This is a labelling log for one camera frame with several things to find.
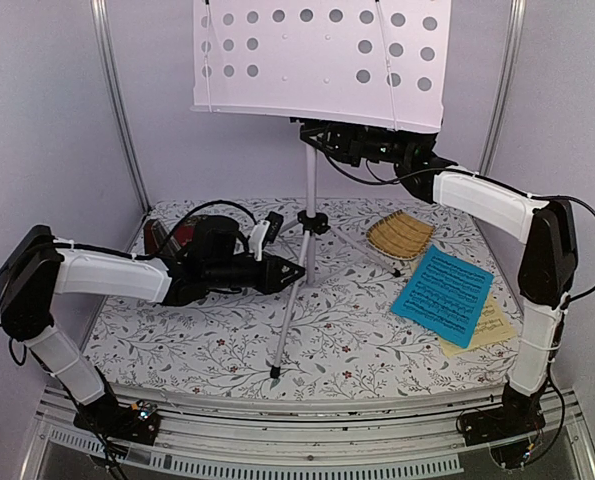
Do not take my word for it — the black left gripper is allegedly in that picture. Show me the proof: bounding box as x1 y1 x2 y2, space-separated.
206 251 305 294

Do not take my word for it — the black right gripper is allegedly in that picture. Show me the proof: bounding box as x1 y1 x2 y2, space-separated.
300 114 414 166

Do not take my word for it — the white tripod music stand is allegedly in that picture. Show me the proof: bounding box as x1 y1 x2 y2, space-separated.
189 0 453 379

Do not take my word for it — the dark red wooden metronome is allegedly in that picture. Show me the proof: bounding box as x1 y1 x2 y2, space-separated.
143 219 181 260

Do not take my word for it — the blue sheet music page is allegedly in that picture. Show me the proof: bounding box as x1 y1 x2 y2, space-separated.
391 246 493 348

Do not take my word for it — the yellow paper sheet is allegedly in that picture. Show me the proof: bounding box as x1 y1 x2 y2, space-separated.
410 259 518 357

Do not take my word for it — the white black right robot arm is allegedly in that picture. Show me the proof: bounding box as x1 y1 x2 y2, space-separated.
299 119 579 398

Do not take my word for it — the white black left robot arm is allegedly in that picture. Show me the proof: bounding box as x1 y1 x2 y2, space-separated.
0 205 305 434

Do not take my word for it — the red floral round box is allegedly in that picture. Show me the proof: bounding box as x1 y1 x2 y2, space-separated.
173 222 195 247

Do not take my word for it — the woven bamboo tray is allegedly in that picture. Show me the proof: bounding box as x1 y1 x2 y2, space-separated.
366 210 435 260

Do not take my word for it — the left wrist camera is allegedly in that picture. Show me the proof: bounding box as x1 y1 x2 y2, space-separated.
248 212 284 262

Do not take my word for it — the front aluminium rail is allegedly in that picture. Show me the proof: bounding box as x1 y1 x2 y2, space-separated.
19 384 595 480

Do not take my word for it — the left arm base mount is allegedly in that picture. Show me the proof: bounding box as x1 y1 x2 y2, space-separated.
73 393 161 446

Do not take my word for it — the right aluminium frame post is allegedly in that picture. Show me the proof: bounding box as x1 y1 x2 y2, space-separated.
479 0 527 175

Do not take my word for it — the aluminium frame post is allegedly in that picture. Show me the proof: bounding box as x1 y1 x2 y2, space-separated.
89 0 151 214
479 0 527 175

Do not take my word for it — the left aluminium frame post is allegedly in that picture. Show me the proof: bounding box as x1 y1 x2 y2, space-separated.
89 0 151 214

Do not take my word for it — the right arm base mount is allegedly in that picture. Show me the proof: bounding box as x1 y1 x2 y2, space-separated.
455 388 566 471

